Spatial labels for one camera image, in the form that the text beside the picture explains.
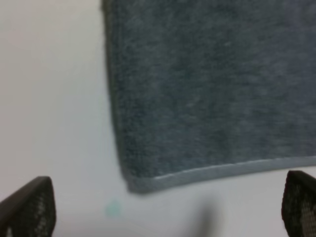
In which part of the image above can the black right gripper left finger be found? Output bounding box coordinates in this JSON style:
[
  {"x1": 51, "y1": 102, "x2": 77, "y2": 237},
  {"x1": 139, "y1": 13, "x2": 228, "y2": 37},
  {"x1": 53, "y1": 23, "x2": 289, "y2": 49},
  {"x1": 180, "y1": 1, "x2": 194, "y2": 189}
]
[{"x1": 0, "y1": 176, "x2": 56, "y2": 237}]

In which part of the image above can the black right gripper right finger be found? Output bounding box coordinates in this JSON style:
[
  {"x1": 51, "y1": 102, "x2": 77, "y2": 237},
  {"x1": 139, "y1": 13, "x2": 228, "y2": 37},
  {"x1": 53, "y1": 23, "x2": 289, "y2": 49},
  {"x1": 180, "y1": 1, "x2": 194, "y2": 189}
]
[{"x1": 281, "y1": 170, "x2": 316, "y2": 237}]

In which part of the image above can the grey towel with orange pattern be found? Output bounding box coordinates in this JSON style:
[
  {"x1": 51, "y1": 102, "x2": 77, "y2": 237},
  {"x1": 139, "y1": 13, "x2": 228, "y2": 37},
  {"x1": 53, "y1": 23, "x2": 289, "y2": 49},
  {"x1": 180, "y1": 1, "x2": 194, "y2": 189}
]
[{"x1": 102, "y1": 0, "x2": 316, "y2": 194}]

